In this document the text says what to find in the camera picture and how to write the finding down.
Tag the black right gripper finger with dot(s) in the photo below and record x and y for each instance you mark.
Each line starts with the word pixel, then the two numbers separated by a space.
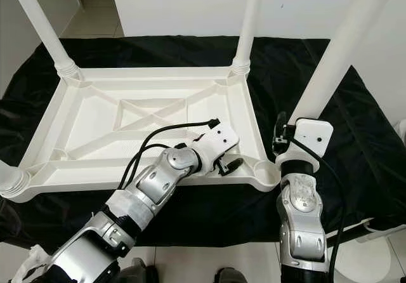
pixel 281 128

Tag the white plastic children table top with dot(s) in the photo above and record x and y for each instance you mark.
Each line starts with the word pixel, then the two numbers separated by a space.
pixel 95 105

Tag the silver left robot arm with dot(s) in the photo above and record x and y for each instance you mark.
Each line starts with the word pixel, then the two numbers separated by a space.
pixel 152 188

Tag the black cloth table cover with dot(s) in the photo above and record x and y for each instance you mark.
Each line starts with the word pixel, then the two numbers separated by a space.
pixel 374 181

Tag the grey robot right leg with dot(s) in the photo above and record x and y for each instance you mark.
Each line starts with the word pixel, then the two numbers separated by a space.
pixel 228 276

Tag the grey robot leg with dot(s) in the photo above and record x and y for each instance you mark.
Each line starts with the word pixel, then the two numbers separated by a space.
pixel 139 270
pixel 228 276

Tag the white floor fan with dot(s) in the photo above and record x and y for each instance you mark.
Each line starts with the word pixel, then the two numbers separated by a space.
pixel 401 131

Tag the grey robot left leg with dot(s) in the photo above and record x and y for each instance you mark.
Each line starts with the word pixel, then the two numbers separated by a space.
pixel 139 270

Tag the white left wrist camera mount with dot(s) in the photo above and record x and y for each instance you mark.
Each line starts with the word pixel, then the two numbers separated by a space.
pixel 219 137

